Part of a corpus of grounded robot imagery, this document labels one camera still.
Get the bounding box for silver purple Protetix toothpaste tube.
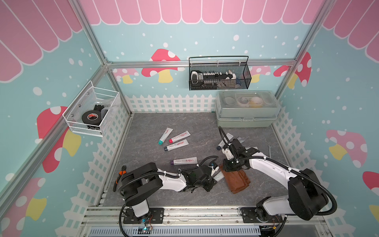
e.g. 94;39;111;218
237;136;245;143

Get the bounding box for white R&O purple cap tube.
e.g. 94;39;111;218
170;157;198;166

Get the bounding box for white R&O tube red scribble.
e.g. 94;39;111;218
216;133;234;150

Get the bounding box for brown cloth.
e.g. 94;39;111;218
220;165;251;194

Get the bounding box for white green cap toothpaste tube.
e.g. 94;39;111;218
213;171;224;182

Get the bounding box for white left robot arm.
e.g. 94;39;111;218
113;159;219;221

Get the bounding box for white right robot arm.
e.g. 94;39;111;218
222;139;338;221

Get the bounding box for white dark cap toothpaste tube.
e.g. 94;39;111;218
164;139;189;151

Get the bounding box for white pink cap toothpaste tube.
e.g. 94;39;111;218
169;131;190;144

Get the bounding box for far left green cap tube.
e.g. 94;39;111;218
159;127;173;145

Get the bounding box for green plastic storage box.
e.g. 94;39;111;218
215;91;281;128

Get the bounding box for orange black pliers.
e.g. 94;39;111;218
113;165;127;192

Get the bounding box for black tape roll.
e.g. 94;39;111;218
82;110;102;126

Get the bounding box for black wire mesh basket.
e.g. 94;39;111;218
188;56;252;90

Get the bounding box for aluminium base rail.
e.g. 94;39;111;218
77;206;332;237

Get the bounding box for white wire basket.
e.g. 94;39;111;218
62;82;121;137

